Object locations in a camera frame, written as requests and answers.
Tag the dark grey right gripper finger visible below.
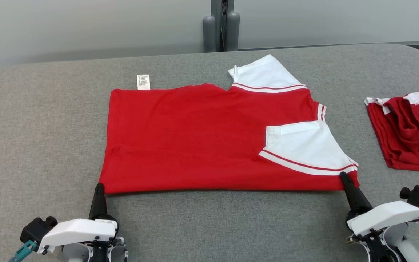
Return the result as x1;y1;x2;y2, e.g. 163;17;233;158
339;171;373;216

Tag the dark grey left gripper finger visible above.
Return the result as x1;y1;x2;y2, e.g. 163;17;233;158
88;183;108;221

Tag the teal left camera plug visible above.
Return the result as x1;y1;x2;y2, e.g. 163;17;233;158
9;240;37;262

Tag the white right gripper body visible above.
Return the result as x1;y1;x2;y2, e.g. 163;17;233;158
346;200;419;238

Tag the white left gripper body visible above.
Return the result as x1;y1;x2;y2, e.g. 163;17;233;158
38;214;120;254

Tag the red shirt with white sleeves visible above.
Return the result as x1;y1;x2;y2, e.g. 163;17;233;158
364;92;419;177
98;54;360;195

